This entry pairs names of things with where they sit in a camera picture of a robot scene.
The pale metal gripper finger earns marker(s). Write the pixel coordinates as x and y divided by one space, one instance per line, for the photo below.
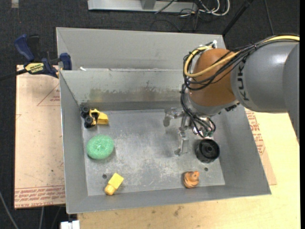
184 145
175 113

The black round spool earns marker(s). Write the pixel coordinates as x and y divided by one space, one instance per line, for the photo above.
206 150

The orange striped toy animal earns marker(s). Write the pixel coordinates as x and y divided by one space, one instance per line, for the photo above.
190 180

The grey metal bin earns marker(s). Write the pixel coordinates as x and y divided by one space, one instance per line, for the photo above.
143 137

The yellow toy truck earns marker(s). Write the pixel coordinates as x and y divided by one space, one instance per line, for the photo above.
101 118

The yellow plastic block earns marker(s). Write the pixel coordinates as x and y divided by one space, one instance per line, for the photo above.
114 181

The green round sponge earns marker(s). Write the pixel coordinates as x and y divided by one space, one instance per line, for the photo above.
100 147

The black cylinder on white bracket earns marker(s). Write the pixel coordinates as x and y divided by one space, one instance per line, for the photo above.
231 108

